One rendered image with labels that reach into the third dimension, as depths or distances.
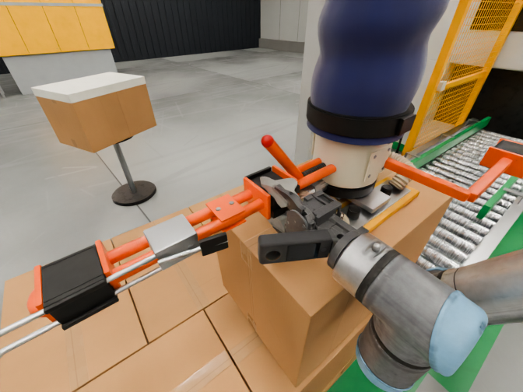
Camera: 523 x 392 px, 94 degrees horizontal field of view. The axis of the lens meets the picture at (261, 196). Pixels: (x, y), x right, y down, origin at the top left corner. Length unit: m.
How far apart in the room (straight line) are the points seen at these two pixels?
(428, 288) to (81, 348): 1.02
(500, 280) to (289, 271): 0.32
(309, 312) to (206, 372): 0.52
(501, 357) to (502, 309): 1.49
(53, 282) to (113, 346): 0.66
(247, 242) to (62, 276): 0.34
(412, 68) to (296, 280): 0.44
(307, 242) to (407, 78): 0.34
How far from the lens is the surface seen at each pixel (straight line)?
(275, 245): 0.37
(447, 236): 1.53
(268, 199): 0.46
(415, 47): 0.55
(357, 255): 0.37
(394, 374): 0.46
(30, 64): 7.59
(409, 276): 0.37
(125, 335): 1.07
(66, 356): 1.13
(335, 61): 0.53
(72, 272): 0.43
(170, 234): 0.43
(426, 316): 0.36
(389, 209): 0.71
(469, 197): 0.64
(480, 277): 0.48
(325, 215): 0.42
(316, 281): 0.53
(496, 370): 1.90
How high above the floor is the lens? 1.43
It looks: 37 degrees down
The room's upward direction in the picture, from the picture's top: straight up
